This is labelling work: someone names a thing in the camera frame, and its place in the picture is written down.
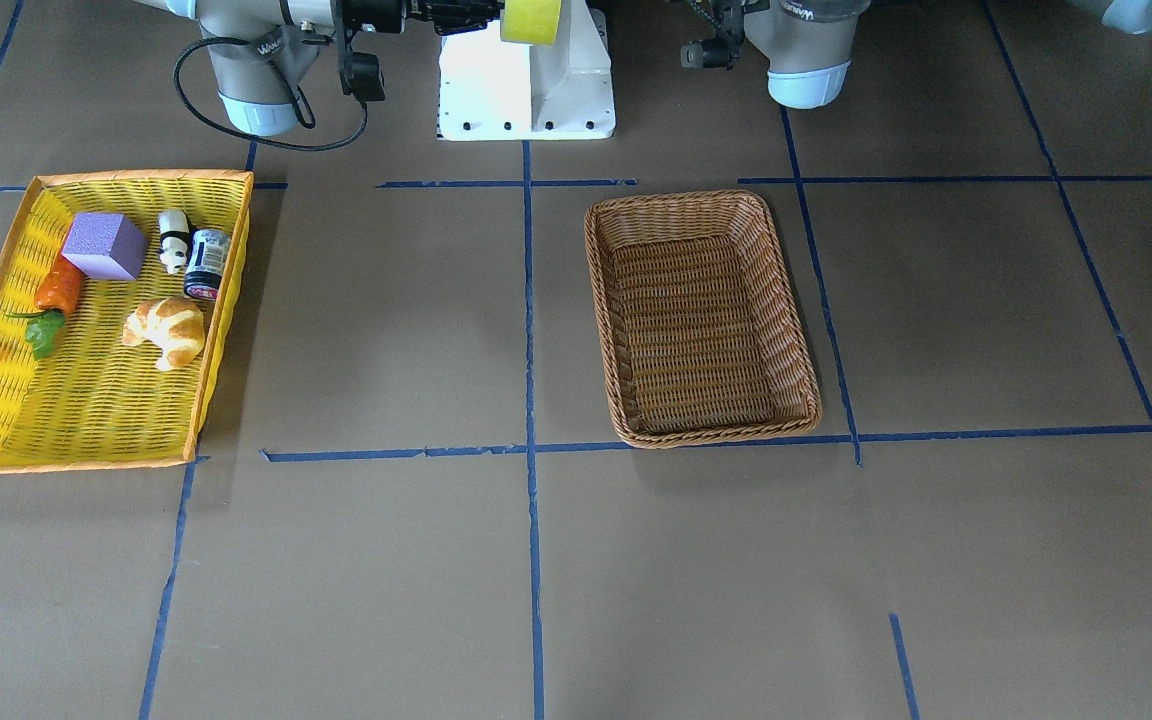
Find toy orange carrot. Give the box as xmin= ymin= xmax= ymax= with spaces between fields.
xmin=5 ymin=253 xmax=84 ymax=361

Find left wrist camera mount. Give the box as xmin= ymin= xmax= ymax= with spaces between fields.
xmin=680 ymin=1 xmax=745 ymax=69

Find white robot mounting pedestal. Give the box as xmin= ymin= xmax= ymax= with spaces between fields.
xmin=435 ymin=1 xmax=617 ymax=142

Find yellow packing tape roll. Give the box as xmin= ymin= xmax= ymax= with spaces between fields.
xmin=499 ymin=0 xmax=562 ymax=46

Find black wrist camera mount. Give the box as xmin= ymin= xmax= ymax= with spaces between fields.
xmin=334 ymin=26 xmax=387 ymax=105

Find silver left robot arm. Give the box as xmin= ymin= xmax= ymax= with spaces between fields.
xmin=736 ymin=1 xmax=1152 ymax=109

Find yellow woven plastic basket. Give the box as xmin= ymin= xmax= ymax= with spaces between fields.
xmin=0 ymin=169 xmax=255 ymax=473

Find toy croissant bread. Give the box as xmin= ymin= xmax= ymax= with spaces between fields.
xmin=120 ymin=296 xmax=206 ymax=372

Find purple foam block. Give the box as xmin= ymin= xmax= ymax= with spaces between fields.
xmin=60 ymin=211 xmax=147 ymax=281

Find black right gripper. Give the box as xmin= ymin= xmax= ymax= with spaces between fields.
xmin=406 ymin=1 xmax=477 ymax=31

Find brown wicker basket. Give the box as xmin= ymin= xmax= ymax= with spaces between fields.
xmin=582 ymin=190 xmax=823 ymax=448

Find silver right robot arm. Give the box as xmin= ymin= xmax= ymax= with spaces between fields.
xmin=147 ymin=1 xmax=505 ymax=147

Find toy panda figure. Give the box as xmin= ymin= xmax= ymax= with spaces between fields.
xmin=157 ymin=209 xmax=194 ymax=275

